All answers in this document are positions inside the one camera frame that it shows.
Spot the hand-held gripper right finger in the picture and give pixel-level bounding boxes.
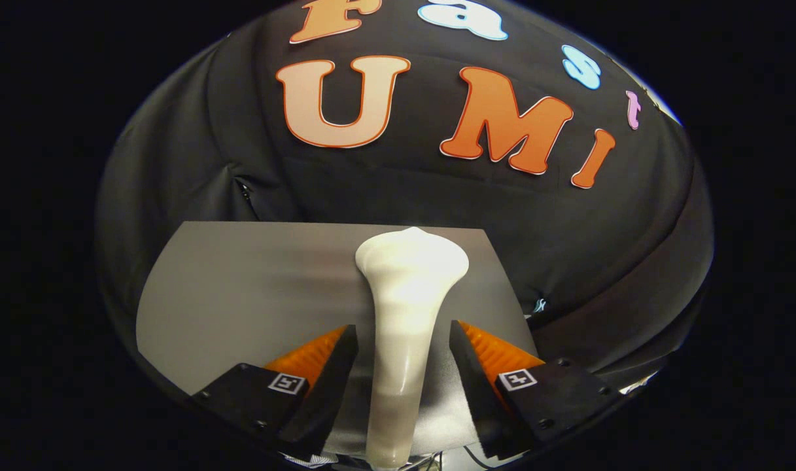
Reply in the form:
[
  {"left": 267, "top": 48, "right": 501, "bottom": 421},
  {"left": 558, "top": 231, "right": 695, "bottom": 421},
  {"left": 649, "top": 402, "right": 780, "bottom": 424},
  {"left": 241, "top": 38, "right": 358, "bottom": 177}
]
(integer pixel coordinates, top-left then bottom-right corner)
[{"left": 449, "top": 319, "right": 624, "bottom": 461}]

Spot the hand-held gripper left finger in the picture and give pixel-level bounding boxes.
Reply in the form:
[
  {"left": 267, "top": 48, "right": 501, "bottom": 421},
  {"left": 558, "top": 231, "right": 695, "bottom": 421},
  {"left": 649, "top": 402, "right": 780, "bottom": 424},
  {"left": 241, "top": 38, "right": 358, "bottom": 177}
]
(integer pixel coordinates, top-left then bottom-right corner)
[{"left": 190, "top": 324, "right": 359, "bottom": 462}]

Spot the white garment steamer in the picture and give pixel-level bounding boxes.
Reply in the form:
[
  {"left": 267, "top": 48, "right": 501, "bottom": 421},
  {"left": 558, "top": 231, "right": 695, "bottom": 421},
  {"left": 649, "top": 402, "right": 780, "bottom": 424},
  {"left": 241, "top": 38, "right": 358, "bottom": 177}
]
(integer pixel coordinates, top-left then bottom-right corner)
[{"left": 355, "top": 227, "right": 470, "bottom": 469}]

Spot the grey drawer cabinet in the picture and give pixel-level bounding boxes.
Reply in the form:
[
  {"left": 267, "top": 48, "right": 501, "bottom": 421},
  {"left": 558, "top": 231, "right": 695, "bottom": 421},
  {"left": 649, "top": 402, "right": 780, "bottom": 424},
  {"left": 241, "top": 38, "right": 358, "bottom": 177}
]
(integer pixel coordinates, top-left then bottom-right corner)
[{"left": 136, "top": 221, "right": 539, "bottom": 459}]

